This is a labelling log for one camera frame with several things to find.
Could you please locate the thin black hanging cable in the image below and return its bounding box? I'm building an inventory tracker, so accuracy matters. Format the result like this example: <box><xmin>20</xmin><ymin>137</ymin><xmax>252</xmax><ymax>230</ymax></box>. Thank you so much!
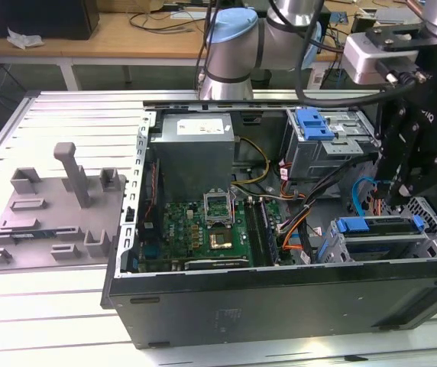
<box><xmin>195</xmin><ymin>0</ymin><xmax>222</xmax><ymax>91</ymax></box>

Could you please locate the metal optical drive cage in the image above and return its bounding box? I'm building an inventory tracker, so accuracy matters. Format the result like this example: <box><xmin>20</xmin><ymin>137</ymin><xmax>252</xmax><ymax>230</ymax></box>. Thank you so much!
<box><xmin>283</xmin><ymin>108</ymin><xmax>382</xmax><ymax>184</ymax></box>

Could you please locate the orange and yellow wire bundle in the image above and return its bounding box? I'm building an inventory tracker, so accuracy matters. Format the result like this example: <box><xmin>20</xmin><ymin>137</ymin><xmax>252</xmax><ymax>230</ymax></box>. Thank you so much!
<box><xmin>277</xmin><ymin>208</ymin><xmax>311</xmax><ymax>253</ymax></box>

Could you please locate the black computer tower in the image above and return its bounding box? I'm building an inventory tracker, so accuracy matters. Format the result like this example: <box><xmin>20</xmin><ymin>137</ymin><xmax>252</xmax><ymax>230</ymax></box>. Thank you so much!
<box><xmin>0</xmin><ymin>0</ymin><xmax>100</xmax><ymax>41</ymax></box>

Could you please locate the graphics card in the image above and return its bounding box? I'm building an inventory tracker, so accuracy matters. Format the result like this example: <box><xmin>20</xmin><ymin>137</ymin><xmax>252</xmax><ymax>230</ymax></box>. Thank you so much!
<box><xmin>182</xmin><ymin>256</ymin><xmax>251</xmax><ymax>271</ymax></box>

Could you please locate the loose RAM stick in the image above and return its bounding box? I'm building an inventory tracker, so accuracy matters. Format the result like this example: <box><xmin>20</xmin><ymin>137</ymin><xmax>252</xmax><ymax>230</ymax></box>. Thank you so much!
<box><xmin>10</xmin><ymin>229</ymin><xmax>57</xmax><ymax>240</ymax></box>

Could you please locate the blue data wire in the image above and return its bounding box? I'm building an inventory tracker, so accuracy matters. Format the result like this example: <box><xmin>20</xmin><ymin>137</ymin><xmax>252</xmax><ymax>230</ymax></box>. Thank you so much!
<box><xmin>350</xmin><ymin>175</ymin><xmax>380</xmax><ymax>219</ymax></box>

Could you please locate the wooden desk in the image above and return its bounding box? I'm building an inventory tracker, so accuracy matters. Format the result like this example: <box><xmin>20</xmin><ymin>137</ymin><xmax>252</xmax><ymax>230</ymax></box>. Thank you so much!
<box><xmin>0</xmin><ymin>0</ymin><xmax>426</xmax><ymax>73</ymax></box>

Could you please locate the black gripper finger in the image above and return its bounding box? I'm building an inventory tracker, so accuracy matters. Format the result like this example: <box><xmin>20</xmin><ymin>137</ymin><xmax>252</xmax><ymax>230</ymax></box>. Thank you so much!
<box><xmin>388</xmin><ymin>152</ymin><xmax>437</xmax><ymax>207</ymax></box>
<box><xmin>377</xmin><ymin>105</ymin><xmax>414</xmax><ymax>200</ymax></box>

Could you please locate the CPU socket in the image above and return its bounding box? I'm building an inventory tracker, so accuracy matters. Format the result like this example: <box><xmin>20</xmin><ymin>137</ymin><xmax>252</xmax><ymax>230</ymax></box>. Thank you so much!
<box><xmin>206</xmin><ymin>226</ymin><xmax>238</xmax><ymax>252</ymax></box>

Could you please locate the black cable bundle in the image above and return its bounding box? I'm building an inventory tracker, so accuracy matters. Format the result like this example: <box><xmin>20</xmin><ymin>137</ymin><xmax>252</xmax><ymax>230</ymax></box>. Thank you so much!
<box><xmin>277</xmin><ymin>151</ymin><xmax>380</xmax><ymax>265</ymax></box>

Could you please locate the metal socket cover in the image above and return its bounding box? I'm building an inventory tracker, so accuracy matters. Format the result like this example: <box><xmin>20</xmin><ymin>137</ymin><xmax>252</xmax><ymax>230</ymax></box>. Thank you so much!
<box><xmin>202</xmin><ymin>189</ymin><xmax>233</xmax><ymax>227</ymax></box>

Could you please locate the grey power supply unit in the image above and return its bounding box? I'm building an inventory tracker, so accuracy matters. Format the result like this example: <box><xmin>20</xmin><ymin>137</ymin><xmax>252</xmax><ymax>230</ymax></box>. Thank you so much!
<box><xmin>147</xmin><ymin>112</ymin><xmax>238</xmax><ymax>192</ymax></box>

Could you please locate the crumpled white plastic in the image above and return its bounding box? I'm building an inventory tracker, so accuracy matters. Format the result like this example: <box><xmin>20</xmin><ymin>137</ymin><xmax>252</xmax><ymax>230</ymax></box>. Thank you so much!
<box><xmin>6</xmin><ymin>26</ymin><xmax>46</xmax><ymax>50</ymax></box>

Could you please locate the grey parts rack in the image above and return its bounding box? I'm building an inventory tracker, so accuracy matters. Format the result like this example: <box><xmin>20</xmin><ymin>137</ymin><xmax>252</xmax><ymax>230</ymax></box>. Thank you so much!
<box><xmin>0</xmin><ymin>141</ymin><xmax>128</xmax><ymax>274</ymax></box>

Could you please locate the yellow power wire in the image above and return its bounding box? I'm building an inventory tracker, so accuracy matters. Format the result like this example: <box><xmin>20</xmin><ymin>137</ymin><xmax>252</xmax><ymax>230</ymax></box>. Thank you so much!
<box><xmin>231</xmin><ymin>137</ymin><xmax>271</xmax><ymax>187</ymax></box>

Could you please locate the metal disk bay cage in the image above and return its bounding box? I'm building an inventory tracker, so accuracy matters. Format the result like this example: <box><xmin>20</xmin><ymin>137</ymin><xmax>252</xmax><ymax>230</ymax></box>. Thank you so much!
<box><xmin>317</xmin><ymin>216</ymin><xmax>437</xmax><ymax>265</ymax></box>

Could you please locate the thick black hose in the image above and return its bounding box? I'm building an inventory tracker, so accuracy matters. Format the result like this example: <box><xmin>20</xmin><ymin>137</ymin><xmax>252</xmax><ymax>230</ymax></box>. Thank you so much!
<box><xmin>293</xmin><ymin>0</ymin><xmax>397</xmax><ymax>112</ymax></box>

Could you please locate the small black box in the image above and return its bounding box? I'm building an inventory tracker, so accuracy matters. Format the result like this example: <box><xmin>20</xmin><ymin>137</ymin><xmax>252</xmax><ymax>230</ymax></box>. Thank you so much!
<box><xmin>351</xmin><ymin>15</ymin><xmax>376</xmax><ymax>34</ymax></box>

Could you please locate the orange and black power wire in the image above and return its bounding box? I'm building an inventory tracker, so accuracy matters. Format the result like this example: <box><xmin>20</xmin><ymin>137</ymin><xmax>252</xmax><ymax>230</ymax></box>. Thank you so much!
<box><xmin>369</xmin><ymin>179</ymin><xmax>390</xmax><ymax>219</ymax></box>

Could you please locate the blue drive cage latch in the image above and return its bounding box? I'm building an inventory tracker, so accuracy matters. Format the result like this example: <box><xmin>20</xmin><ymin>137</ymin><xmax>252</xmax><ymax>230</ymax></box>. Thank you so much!
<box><xmin>295</xmin><ymin>109</ymin><xmax>336</xmax><ymax>141</ymax></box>

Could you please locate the installed RAM stick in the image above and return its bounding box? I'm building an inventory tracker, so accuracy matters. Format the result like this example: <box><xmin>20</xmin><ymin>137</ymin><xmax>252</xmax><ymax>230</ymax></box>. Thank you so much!
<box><xmin>259</xmin><ymin>199</ymin><xmax>280</xmax><ymax>265</ymax></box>

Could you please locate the dark waste bin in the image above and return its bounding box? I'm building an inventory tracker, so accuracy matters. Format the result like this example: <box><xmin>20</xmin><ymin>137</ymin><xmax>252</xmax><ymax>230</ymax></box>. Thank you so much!
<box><xmin>251</xmin><ymin>68</ymin><xmax>271</xmax><ymax>91</ymax></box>

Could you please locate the black open PC case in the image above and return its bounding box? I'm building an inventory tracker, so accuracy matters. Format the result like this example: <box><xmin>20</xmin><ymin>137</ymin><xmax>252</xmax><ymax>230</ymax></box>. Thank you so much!
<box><xmin>99</xmin><ymin>98</ymin><xmax>437</xmax><ymax>351</ymax></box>

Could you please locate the green motherboard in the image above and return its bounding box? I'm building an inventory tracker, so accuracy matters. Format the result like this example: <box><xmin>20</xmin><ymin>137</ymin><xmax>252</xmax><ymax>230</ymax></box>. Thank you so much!
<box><xmin>136</xmin><ymin>196</ymin><xmax>296</xmax><ymax>273</ymax></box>

